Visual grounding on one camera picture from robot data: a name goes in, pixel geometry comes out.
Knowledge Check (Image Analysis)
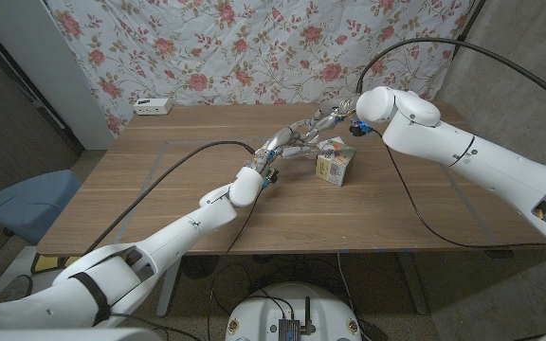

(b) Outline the white floor board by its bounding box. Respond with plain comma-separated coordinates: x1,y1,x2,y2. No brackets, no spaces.
0,245,37,295

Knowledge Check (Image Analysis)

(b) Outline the white robot torso base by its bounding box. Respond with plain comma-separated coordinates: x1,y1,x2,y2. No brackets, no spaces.
225,282,362,341

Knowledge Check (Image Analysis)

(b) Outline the grey floor cable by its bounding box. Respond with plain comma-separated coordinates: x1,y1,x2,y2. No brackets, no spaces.
337,252,359,321

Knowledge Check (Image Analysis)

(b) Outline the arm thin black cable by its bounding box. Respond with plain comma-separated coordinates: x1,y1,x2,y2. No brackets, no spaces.
370,127,546,250
206,191,263,341

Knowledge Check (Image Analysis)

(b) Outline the left arm thick black cable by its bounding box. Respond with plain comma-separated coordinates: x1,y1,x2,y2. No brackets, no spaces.
82,139,257,256

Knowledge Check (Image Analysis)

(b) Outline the right arm thick black cable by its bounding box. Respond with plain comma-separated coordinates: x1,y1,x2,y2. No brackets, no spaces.
355,37,546,114

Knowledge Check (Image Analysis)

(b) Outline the grey sneaker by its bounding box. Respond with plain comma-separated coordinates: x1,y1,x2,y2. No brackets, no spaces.
2,274,35,302

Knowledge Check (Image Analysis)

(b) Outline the floral backdrop cloth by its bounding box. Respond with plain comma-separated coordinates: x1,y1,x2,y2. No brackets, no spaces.
45,0,476,136

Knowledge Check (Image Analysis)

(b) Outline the black floor cable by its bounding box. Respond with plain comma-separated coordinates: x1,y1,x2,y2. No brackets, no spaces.
209,261,258,317

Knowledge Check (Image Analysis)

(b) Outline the grey table leg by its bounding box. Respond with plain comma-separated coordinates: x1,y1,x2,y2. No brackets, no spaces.
398,250,429,316

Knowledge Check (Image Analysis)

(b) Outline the black backdrop pole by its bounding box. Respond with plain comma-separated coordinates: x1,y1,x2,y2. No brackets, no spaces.
451,0,488,61

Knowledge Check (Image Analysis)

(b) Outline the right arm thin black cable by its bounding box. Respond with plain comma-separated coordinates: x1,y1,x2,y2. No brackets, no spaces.
370,127,546,250

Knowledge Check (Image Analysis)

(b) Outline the black antenna module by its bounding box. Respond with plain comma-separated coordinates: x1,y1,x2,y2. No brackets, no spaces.
278,296,317,341

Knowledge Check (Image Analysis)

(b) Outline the white power strip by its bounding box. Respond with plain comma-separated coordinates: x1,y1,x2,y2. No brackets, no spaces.
133,97,173,117

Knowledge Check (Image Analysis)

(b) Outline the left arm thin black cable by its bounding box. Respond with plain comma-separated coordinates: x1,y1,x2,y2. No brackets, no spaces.
206,191,263,341

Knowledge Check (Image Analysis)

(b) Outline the white table leg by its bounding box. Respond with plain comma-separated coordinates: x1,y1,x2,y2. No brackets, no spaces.
155,258,183,318

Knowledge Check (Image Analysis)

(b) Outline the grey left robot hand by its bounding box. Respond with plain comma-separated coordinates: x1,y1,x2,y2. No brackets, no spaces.
252,118,319,176

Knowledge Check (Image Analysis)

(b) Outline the blue stool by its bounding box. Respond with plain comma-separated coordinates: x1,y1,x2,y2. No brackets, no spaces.
0,169,82,246

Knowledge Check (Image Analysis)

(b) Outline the arm thick black cable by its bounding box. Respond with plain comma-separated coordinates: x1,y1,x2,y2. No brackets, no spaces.
355,37,546,114
82,139,257,256

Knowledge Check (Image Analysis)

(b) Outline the white partition panel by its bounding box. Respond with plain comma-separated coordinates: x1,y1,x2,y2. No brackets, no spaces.
0,0,117,152

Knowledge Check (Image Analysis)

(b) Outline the yellow black floor mat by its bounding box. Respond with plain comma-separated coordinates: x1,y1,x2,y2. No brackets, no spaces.
32,253,81,275

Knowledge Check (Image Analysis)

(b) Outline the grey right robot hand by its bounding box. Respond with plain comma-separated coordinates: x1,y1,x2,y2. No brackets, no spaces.
306,98,360,145

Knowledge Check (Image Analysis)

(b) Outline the colourful cardboard box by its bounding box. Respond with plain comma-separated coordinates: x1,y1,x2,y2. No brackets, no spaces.
314,140,358,188

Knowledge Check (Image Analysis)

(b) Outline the black round perforated disc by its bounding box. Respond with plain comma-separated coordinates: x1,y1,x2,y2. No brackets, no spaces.
180,255,220,279

